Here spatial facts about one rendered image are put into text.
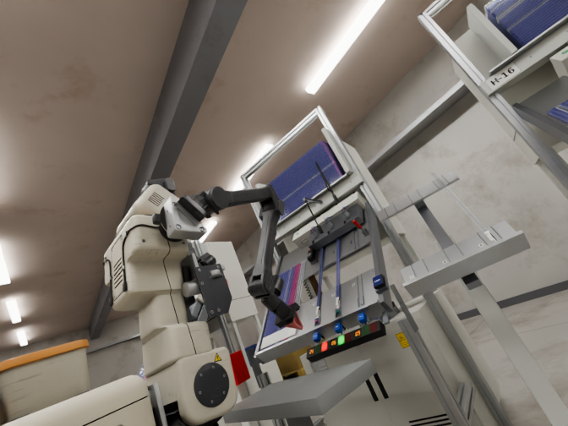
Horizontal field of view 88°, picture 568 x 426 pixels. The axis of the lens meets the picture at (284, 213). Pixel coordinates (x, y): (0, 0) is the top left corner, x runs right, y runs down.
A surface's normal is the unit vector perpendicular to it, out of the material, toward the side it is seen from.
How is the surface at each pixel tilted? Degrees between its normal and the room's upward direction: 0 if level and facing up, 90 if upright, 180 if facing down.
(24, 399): 92
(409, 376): 90
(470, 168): 90
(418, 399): 90
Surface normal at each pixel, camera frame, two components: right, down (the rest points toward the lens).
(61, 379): 0.66, -0.49
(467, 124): -0.75, 0.08
